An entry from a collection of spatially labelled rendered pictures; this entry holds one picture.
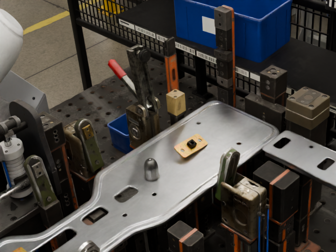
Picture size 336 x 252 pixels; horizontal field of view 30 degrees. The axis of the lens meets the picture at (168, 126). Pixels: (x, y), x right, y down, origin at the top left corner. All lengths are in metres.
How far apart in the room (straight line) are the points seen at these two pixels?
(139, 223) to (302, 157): 0.41
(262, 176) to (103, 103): 0.94
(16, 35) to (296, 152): 0.79
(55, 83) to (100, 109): 1.61
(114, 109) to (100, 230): 0.94
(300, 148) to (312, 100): 0.13
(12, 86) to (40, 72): 2.03
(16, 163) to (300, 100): 0.67
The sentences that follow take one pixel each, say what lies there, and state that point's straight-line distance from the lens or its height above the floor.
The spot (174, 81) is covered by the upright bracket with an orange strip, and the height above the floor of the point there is 1.08.
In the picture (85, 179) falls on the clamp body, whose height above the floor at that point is 0.95.
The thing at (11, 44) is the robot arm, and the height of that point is 1.15.
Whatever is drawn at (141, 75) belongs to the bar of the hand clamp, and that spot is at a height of 1.14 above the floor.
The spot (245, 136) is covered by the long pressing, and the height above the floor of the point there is 1.00.
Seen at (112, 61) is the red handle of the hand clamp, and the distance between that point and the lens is 1.54.
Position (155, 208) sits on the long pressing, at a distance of 1.32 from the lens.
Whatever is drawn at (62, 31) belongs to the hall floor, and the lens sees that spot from 4.38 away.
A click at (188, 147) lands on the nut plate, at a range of 1.45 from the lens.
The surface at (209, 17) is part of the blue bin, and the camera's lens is 1.77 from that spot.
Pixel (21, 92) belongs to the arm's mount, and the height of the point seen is 0.96.
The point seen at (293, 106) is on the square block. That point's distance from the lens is 1.52.
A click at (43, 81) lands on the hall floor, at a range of 3.83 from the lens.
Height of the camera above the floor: 1.90
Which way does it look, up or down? 35 degrees down
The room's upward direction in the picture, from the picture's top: 5 degrees counter-clockwise
